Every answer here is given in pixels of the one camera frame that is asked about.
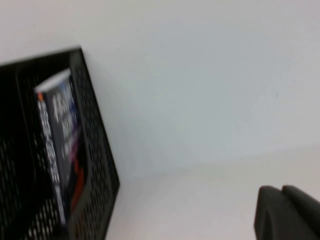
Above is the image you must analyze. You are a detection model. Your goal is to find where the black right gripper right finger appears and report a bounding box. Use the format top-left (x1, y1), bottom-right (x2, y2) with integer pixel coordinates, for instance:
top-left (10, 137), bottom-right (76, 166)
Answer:
top-left (281, 184), bottom-right (320, 218)

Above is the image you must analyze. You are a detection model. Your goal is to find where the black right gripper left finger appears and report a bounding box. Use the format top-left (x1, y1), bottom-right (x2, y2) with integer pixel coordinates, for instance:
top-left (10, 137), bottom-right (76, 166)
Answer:
top-left (254, 186), bottom-right (320, 240)

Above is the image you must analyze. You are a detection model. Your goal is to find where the black perforated book stand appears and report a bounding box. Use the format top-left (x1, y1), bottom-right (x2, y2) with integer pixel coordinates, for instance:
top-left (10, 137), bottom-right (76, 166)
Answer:
top-left (0, 44), bottom-right (121, 240)

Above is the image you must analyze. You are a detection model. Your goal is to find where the dark robotics book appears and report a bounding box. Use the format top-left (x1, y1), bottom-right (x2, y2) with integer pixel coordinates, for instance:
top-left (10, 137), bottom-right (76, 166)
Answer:
top-left (33, 68), bottom-right (86, 229)

